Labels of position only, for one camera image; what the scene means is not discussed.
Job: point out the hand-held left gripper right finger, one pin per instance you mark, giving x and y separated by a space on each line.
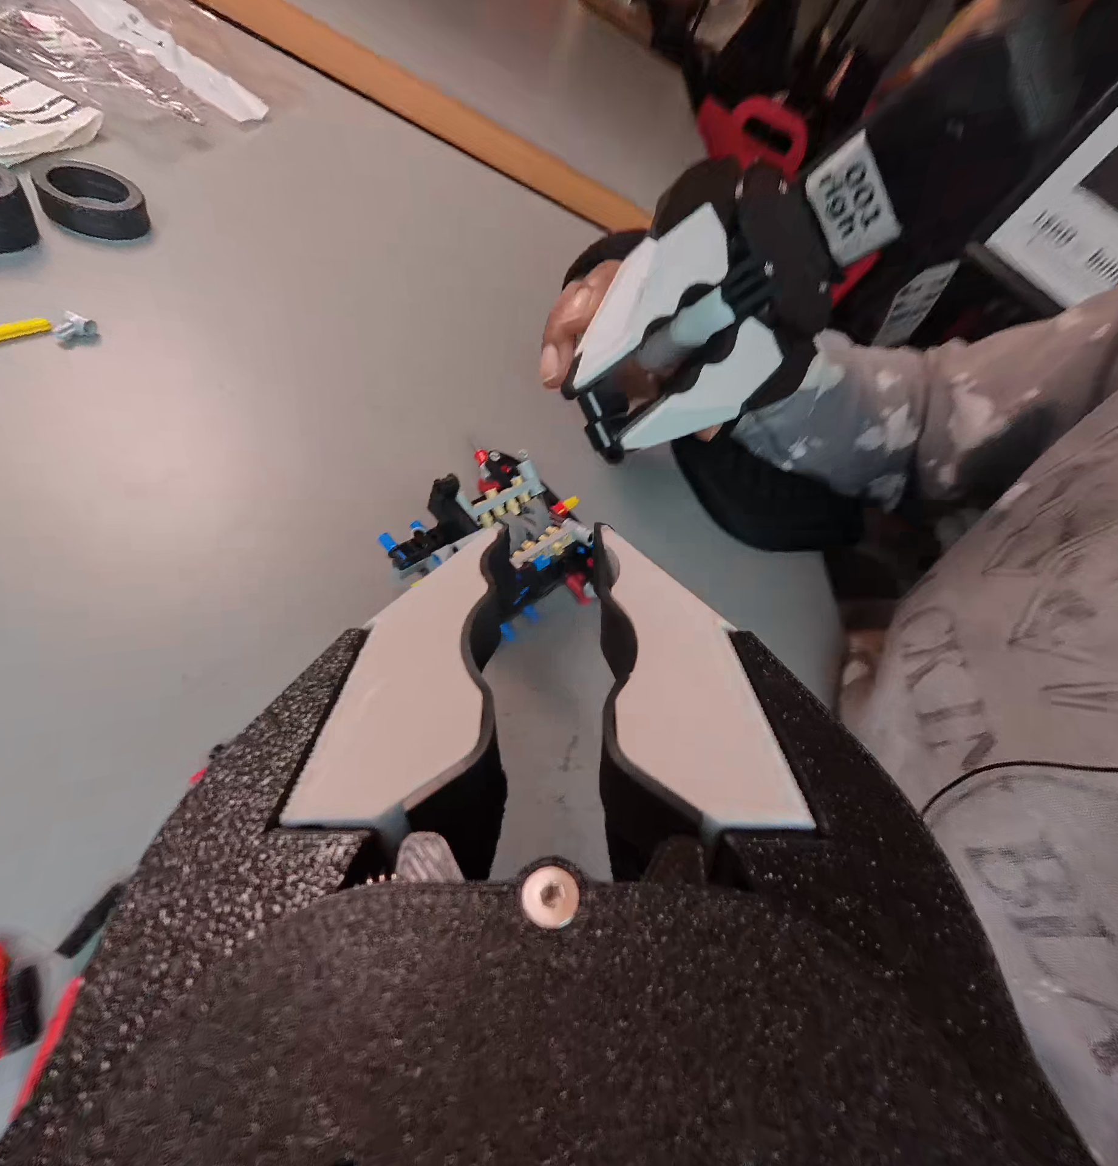
705 719

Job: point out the person's right forearm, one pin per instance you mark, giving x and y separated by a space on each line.
933 409

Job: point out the narrow black rubber tire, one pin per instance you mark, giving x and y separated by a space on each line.
112 219

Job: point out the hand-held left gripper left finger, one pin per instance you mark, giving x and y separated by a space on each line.
404 711

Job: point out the clear plastic bag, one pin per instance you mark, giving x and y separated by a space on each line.
158 55

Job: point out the black framed marker poster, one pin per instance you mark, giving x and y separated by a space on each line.
1069 219

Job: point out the person's right hand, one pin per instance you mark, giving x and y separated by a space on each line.
568 328

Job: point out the wide black rubber tire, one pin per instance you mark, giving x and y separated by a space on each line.
3 227

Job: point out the yellow toy brick axle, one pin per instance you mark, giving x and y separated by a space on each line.
17 329

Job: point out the grey toy brick connector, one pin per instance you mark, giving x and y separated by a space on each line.
76 328

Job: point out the grey desk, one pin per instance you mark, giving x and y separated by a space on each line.
250 456

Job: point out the toy brick engine assembly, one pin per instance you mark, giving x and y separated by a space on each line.
513 510

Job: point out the light grey neighbouring table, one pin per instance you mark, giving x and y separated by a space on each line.
523 73

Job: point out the sticker sheet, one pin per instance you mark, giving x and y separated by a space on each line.
31 128

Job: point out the person's grey printed sweatshirt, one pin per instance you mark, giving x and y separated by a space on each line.
1024 638

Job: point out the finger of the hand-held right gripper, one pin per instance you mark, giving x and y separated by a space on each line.
654 292
714 391

